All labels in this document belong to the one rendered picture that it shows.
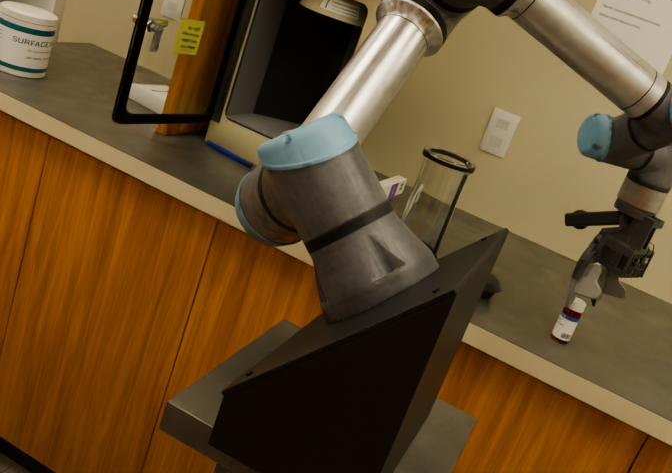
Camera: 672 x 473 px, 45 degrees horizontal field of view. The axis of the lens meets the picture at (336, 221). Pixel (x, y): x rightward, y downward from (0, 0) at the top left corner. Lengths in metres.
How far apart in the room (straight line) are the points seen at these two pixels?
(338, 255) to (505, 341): 0.61
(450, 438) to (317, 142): 0.44
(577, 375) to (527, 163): 0.81
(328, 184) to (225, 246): 0.77
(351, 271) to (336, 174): 0.11
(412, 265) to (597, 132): 0.55
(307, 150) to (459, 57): 1.28
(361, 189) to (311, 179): 0.06
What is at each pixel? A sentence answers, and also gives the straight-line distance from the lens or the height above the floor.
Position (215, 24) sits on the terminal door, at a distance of 1.86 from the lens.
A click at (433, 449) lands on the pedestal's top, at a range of 1.09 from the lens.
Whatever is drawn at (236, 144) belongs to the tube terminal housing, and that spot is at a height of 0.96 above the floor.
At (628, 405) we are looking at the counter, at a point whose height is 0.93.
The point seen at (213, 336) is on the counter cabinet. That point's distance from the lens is 1.76.
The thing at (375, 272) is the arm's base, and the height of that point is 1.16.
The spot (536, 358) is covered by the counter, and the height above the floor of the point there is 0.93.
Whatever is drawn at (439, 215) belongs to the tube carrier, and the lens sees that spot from 1.61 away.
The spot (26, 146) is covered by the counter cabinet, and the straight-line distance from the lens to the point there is 1.96.
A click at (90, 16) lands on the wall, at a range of 2.73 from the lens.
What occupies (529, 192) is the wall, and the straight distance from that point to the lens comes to 2.17.
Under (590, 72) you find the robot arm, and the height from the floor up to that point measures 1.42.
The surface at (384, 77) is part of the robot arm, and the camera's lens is 1.19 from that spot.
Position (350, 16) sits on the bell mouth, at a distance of 1.86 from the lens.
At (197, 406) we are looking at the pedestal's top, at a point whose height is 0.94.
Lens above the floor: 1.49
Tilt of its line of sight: 18 degrees down
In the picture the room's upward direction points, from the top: 20 degrees clockwise
